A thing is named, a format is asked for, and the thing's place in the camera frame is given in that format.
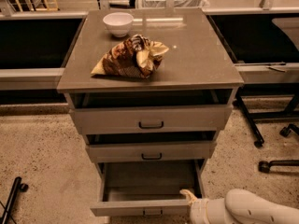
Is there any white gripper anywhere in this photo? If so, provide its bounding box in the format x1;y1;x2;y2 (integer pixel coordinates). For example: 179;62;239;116
179;189;240;224

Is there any grey bottom drawer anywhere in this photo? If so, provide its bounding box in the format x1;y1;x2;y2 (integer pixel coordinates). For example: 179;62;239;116
91;160;206;217

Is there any grey drawer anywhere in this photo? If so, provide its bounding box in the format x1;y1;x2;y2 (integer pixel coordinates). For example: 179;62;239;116
70;105;232;134
86;141;217;162
91;160;206;217

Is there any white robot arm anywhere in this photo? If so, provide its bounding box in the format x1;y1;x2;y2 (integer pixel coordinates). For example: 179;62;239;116
180;189;299;224

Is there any grey middle drawer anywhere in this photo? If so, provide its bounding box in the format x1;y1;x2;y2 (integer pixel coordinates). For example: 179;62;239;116
86;141;217;162

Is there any grey top drawer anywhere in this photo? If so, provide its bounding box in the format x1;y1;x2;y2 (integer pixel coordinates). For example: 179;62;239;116
70;105;232;134

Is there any grey drawer cabinet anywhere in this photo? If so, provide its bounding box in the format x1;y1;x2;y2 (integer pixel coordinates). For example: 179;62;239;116
56;7;245;170

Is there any black chair base with casters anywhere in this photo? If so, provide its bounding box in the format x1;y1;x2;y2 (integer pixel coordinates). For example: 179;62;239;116
258;123;299;173

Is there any brown crumpled snack bag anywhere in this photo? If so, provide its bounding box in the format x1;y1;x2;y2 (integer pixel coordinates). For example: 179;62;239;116
91;35;169;78

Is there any black stand leg left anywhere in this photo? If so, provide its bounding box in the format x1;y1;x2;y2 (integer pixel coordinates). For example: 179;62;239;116
0;176;29;224

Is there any white bowl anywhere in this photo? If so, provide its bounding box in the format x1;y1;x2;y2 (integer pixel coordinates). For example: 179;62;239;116
103;12;134;37

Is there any black table leg frame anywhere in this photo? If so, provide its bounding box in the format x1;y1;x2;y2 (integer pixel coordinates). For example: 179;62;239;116
235;91;299;148

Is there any white wire basket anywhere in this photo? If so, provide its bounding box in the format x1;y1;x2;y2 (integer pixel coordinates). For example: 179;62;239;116
135;0;209;9

